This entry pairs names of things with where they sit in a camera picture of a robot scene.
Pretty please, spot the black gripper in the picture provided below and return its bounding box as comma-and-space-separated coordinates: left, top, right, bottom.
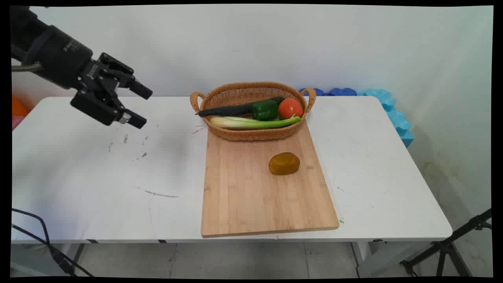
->
23, 25, 153, 129

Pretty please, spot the dark green cucumber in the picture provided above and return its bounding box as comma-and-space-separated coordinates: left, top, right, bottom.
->
195, 97, 285, 118

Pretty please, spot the orange round object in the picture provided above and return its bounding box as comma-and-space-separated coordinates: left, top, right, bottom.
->
12, 95, 29, 118

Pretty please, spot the woven wicker basket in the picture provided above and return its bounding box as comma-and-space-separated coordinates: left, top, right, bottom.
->
190, 82, 317, 142

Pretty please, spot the pale green celery stalk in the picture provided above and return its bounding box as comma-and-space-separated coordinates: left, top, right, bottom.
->
210, 114, 302, 130

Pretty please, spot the green bell pepper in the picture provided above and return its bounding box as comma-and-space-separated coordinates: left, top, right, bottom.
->
252, 99, 279, 121

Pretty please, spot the wooden cutting board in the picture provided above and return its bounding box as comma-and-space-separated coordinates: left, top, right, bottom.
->
201, 120, 340, 238

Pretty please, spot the red tomato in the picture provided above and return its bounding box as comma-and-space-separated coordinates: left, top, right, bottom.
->
278, 98, 304, 119

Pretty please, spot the brown potato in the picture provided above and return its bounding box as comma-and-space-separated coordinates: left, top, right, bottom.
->
269, 152, 301, 176

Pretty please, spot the light blue foam mat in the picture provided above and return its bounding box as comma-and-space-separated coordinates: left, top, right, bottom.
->
363, 89, 415, 148

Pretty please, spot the white table leg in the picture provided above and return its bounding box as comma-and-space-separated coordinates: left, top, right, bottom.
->
351, 240, 389, 278

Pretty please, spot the black tripod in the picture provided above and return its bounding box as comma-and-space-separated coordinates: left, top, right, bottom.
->
400, 208, 493, 277

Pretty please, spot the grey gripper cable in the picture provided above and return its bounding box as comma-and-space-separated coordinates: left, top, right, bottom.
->
12, 62, 42, 73

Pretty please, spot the black floor cable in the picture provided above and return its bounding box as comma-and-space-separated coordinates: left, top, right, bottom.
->
12, 208, 95, 277

